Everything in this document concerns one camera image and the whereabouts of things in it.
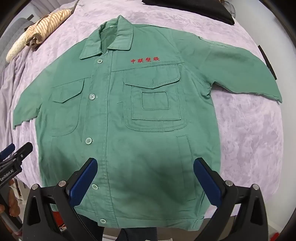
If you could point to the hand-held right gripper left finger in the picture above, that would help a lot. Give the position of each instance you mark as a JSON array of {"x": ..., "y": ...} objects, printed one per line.
[{"x": 85, "y": 178}]

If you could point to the black folded garment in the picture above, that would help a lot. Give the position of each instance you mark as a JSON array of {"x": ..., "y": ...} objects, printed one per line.
[{"x": 208, "y": 11}]

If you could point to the green work jacket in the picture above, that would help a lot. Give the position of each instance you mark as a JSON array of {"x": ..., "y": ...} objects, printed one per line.
[{"x": 138, "y": 139}]

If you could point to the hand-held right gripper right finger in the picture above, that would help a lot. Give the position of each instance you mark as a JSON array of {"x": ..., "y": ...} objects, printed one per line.
[{"x": 205, "y": 183}]

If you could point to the grey quilted headboard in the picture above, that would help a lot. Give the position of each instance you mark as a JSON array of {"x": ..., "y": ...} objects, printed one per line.
[{"x": 16, "y": 25}]

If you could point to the cream pillow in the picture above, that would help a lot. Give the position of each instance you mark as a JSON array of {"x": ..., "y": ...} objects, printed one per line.
[{"x": 16, "y": 47}]

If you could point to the beige striped cloth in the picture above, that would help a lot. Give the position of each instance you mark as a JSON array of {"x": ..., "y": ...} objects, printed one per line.
[{"x": 50, "y": 20}]

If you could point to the purple fleece blanket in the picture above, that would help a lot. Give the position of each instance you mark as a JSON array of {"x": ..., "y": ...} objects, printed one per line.
[{"x": 249, "y": 129}]

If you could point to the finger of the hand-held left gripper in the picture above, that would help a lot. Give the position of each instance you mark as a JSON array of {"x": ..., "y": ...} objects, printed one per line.
[
  {"x": 8, "y": 149},
  {"x": 24, "y": 149}
]

